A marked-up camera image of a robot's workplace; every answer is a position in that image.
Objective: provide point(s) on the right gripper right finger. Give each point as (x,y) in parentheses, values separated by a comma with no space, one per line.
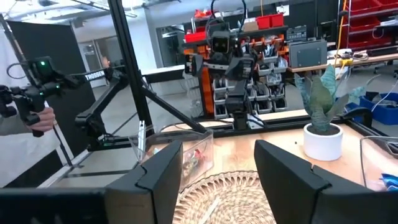
(295,199)

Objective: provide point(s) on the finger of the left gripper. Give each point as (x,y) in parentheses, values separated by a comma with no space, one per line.
(195,65)
(242,68)

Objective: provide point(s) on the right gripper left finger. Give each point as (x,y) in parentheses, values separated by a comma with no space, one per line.
(149,199)

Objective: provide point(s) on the green and red granola packet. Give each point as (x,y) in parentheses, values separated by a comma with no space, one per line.
(191,168)

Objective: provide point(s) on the blue and white granola packet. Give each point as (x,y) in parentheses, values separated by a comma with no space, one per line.
(390,182)

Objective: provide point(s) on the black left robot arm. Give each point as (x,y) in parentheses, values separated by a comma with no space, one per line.
(237,99)

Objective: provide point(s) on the red storage bin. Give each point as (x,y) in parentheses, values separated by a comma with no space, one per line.
(277,20)
(196,37)
(263,21)

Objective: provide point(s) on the orange black parts-bin shelf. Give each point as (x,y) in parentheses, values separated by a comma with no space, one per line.
(273,77)

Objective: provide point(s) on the white table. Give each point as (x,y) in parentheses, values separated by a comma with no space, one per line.
(161,71)

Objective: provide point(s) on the small cardboard box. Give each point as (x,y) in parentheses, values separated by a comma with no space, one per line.
(251,25)

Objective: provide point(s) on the white plant pot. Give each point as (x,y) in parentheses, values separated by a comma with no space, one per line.
(323,146)

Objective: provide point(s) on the black box with white print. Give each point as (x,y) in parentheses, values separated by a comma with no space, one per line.
(296,32)

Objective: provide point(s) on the grey equipment case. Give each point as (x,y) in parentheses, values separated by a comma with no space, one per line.
(308,54)

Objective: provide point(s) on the round woven straw mat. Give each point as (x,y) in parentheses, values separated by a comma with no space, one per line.
(224,199)

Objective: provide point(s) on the clear plastic bin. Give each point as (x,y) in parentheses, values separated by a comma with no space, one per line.
(202,146)
(373,161)

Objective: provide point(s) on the green snake plant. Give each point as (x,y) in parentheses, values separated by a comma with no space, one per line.
(320,99)

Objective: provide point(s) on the person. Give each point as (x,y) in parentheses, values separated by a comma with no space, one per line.
(105,62)

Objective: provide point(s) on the black chair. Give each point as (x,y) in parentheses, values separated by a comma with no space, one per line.
(363,112)

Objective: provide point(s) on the blue plastic tote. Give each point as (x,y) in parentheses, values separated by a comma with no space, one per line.
(385,115)

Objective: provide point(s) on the wooden workbench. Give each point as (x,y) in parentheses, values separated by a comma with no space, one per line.
(367,60)

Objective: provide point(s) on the black screen panel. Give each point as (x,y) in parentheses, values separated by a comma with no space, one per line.
(71,46)

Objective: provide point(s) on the person's hand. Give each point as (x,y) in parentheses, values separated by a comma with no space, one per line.
(46,119)

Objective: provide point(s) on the red metal shelving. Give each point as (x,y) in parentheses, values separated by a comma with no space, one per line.
(367,25)

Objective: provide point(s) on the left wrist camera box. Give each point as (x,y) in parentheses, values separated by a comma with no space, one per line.
(220,42)

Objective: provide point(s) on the black diagonal frame brace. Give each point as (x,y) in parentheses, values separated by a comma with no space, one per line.
(174,110)

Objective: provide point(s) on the black table edge rail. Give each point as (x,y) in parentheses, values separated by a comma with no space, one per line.
(280,123)

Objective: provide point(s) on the black frame post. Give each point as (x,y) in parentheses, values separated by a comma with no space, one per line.
(127,56)

